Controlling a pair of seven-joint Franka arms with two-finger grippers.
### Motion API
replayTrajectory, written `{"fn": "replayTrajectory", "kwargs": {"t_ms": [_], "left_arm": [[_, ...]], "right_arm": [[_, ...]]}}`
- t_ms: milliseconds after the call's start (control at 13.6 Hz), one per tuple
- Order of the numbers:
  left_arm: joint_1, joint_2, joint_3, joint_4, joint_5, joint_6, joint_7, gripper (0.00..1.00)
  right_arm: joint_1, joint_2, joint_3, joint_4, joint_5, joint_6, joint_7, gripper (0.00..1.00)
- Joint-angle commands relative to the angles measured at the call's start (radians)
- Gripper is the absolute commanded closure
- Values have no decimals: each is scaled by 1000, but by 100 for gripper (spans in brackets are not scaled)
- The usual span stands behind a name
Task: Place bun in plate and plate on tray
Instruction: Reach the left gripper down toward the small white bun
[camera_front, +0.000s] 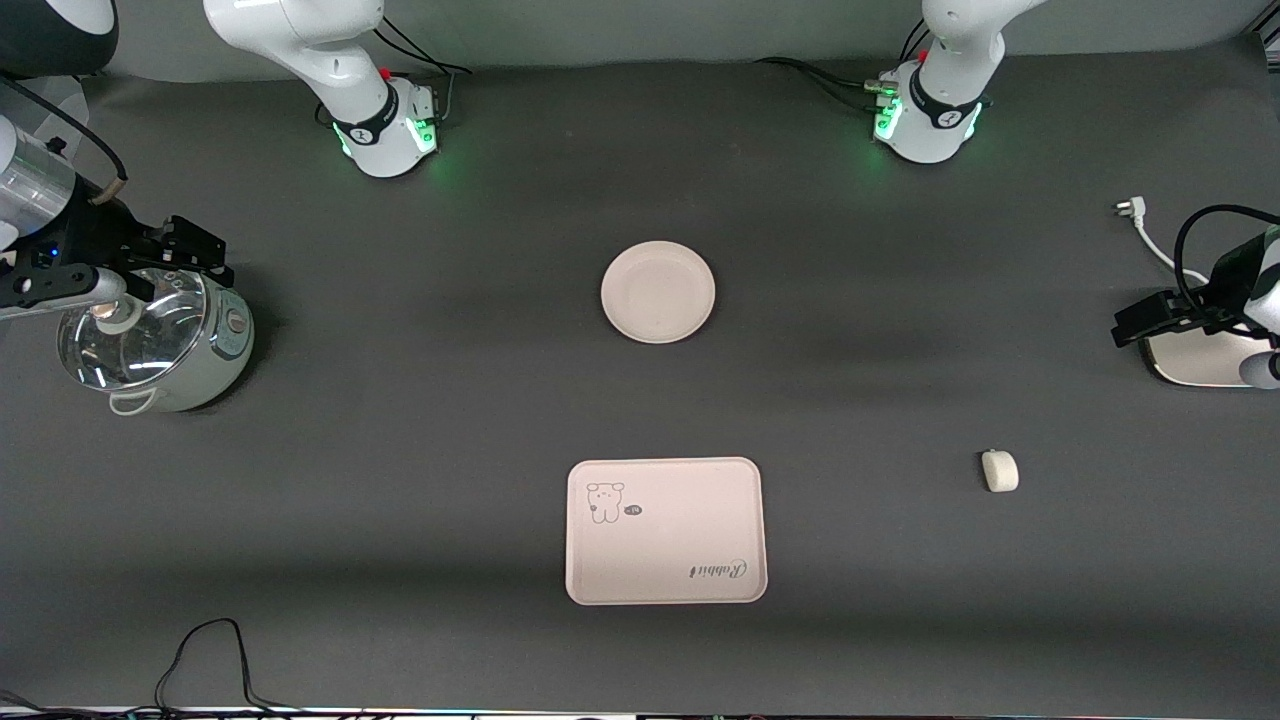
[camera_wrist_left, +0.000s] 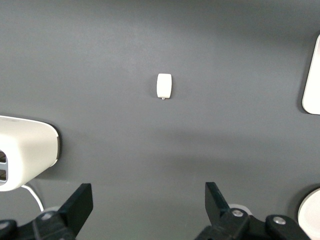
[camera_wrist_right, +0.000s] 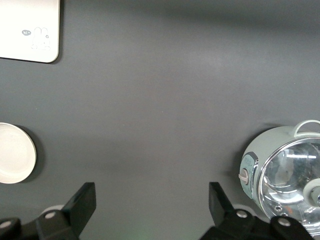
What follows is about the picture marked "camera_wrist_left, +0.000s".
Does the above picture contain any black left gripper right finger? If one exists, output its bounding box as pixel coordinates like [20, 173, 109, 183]
[193, 181, 312, 240]

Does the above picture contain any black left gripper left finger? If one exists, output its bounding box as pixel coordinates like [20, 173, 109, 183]
[0, 183, 94, 240]

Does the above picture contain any beige round plate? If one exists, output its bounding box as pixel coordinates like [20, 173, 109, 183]
[296, 187, 320, 240]

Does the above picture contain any beige rectangular rabbit tray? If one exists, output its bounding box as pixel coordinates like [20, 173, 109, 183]
[301, 33, 320, 115]

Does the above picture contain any white power cable with plug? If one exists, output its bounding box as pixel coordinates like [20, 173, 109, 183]
[21, 183, 45, 213]

